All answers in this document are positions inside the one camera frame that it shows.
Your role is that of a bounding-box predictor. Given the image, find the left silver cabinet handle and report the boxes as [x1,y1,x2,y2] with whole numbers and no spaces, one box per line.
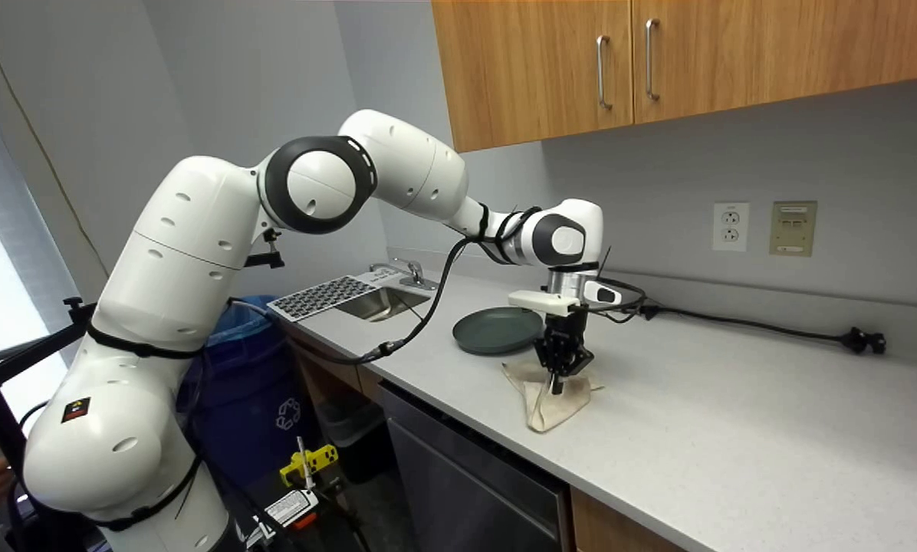
[594,35,615,112]

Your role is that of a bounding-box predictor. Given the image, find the dark green plate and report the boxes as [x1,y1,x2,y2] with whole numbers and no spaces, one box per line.
[451,307,542,355]

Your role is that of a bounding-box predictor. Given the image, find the wooden lower cabinet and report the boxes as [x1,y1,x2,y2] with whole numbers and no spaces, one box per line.
[571,490,681,552]

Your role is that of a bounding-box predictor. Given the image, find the black tripod stand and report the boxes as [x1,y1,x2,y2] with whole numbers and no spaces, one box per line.
[0,296,98,515]

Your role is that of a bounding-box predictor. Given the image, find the beige wall switch plate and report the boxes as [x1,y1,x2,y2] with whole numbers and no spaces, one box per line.
[771,200,817,259]

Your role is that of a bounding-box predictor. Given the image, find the black cable on counter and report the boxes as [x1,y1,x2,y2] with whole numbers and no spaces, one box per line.
[630,301,890,358]

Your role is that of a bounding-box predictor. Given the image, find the stainless dishwasher front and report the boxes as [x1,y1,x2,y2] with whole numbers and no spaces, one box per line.
[385,383,571,552]

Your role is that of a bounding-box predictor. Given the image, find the white stained cloth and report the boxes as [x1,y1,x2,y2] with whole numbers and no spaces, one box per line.
[502,363,598,437]

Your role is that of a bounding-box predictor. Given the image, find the blue recycling bin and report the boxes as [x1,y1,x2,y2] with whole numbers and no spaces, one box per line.
[178,296,319,490]

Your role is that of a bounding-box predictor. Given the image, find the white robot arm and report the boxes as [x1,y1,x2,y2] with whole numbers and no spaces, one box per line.
[23,112,603,552]

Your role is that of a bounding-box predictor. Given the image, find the yellow clamp tool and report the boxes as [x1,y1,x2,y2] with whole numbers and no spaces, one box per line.
[279,446,342,489]

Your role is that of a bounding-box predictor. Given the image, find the right silver cabinet handle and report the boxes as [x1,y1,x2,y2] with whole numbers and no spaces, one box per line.
[645,20,660,101]

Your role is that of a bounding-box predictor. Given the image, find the wooden upper cabinet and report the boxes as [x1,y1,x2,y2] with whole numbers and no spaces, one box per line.
[434,0,917,151]

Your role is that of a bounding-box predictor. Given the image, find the stainless steel sink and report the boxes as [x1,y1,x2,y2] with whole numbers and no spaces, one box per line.
[342,264,437,321]

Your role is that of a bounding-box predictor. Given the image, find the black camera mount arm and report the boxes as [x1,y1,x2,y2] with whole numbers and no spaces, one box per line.
[243,226,285,271]

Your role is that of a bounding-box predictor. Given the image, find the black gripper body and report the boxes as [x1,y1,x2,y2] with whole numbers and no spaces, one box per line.
[534,307,591,378]

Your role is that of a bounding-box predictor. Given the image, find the wooden cabinet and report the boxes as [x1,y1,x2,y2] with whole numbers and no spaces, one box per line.
[571,490,681,552]
[434,0,917,151]

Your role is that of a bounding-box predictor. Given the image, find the silver cabinet handle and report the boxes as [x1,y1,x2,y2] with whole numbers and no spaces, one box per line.
[594,35,615,112]
[645,20,660,101]

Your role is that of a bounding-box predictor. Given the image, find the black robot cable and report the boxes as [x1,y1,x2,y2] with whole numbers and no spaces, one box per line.
[301,203,542,369]

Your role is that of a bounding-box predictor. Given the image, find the white wall outlet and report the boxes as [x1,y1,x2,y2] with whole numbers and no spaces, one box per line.
[712,203,751,252]

